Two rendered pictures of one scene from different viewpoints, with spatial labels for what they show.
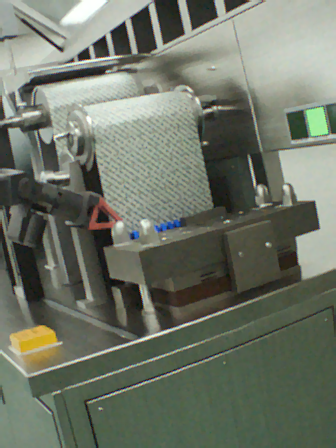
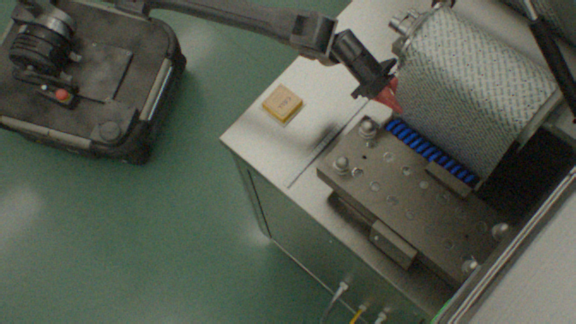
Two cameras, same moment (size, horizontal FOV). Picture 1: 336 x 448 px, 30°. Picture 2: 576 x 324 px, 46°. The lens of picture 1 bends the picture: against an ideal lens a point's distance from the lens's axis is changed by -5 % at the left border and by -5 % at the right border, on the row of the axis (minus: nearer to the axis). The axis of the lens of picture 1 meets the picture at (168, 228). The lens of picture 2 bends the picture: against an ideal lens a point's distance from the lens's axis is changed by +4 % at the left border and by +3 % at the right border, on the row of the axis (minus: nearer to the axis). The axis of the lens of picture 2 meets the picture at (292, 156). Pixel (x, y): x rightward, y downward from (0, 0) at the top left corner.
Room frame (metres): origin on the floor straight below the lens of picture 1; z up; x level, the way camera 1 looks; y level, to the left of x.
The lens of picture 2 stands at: (0.92, -0.39, 2.31)
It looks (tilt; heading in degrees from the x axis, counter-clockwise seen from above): 69 degrees down; 76
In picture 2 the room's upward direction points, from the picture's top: 8 degrees counter-clockwise
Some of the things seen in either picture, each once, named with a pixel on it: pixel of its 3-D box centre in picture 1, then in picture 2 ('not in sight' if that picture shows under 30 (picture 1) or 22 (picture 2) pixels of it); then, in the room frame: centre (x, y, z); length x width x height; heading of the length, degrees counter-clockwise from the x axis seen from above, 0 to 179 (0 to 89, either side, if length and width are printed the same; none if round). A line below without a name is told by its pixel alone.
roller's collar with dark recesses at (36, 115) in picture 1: (32, 118); not in sight; (1.55, 0.27, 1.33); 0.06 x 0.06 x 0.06; 26
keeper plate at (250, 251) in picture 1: (253, 256); (392, 246); (1.17, -0.14, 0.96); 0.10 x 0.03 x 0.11; 116
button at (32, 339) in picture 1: (33, 339); (282, 103); (1.08, 0.28, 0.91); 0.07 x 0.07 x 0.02; 26
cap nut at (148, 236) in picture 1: (147, 232); (341, 163); (1.13, 0.04, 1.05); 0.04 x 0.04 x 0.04
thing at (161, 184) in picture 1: (158, 191); (443, 130); (1.33, 0.00, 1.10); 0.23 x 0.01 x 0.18; 116
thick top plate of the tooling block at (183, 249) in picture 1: (216, 238); (416, 203); (1.24, -0.09, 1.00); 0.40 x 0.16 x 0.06; 116
